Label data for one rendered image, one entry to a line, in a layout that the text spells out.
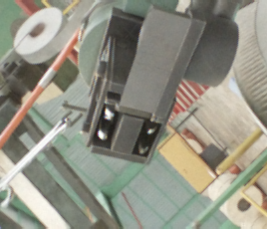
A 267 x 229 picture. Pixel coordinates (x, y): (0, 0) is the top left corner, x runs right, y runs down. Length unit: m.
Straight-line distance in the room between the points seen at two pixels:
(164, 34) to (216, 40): 0.06
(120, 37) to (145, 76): 0.13
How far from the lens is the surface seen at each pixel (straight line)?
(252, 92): 0.51
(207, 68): 0.42
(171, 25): 0.39
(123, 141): 0.46
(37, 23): 1.18
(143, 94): 0.42
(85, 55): 0.57
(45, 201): 1.20
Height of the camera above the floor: 1.45
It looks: 1 degrees down
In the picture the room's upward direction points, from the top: 134 degrees counter-clockwise
